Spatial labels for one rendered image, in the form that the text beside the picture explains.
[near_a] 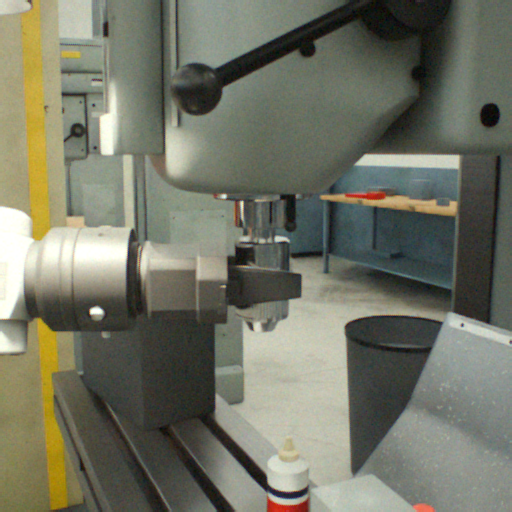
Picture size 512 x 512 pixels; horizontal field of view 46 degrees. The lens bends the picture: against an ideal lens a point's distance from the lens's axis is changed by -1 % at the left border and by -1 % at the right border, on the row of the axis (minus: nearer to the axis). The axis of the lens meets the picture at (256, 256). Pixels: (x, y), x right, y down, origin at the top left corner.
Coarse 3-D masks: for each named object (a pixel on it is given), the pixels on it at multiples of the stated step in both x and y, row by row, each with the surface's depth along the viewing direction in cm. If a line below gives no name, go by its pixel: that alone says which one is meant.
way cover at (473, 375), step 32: (448, 320) 84; (480, 352) 77; (416, 384) 84; (448, 384) 79; (480, 384) 75; (416, 416) 81; (480, 416) 73; (384, 448) 81; (416, 448) 78; (448, 448) 75; (480, 448) 72; (384, 480) 78; (416, 480) 75; (448, 480) 72; (480, 480) 69
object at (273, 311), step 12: (288, 252) 52; (240, 264) 51; (252, 264) 50; (264, 264) 50; (276, 264) 51; (288, 264) 52; (288, 300) 53; (240, 312) 52; (252, 312) 51; (264, 312) 51; (276, 312) 51
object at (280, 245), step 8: (240, 240) 51; (248, 240) 51; (272, 240) 51; (280, 240) 51; (288, 240) 52; (240, 248) 51; (248, 248) 50; (256, 248) 50; (264, 248) 50; (272, 248) 50; (280, 248) 51; (288, 248) 52
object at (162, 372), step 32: (160, 320) 82; (192, 320) 85; (96, 352) 94; (128, 352) 84; (160, 352) 83; (192, 352) 86; (96, 384) 95; (128, 384) 85; (160, 384) 84; (192, 384) 87; (128, 416) 86; (160, 416) 84; (192, 416) 87
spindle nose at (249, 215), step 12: (240, 204) 50; (252, 204) 49; (264, 204) 49; (276, 204) 50; (240, 216) 50; (252, 216) 50; (264, 216) 50; (276, 216) 50; (252, 228) 50; (264, 228) 50; (276, 228) 50
